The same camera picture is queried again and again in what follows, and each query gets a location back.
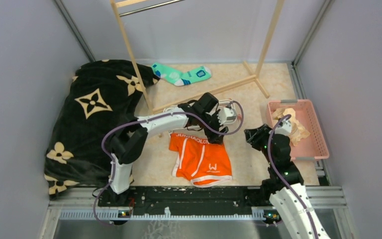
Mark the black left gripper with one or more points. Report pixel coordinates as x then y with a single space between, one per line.
214 137

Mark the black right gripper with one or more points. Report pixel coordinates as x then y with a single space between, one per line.
253 136

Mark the white plastic clip hanger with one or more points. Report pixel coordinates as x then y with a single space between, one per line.
230 107

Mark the orange underwear white trim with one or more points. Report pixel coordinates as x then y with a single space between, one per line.
202 163

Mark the pink perforated plastic basket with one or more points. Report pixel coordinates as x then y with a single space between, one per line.
311 148

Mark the wooden drying rack frame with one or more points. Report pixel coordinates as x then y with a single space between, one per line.
253 77

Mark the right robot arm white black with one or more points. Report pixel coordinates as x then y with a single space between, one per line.
285 188

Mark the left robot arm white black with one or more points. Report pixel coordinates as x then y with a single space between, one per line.
125 143

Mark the beige cloth in basket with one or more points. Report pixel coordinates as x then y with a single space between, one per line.
298 131

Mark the green patterned sock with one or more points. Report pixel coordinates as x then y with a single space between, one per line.
179 78

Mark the black floral blanket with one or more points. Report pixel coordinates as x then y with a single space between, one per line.
100 94

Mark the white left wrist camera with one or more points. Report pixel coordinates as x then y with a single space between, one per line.
227 116

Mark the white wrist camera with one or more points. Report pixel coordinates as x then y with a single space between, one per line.
227 116
284 127

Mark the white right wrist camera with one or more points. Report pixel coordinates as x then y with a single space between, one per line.
284 127

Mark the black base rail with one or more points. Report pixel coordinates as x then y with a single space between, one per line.
187 201

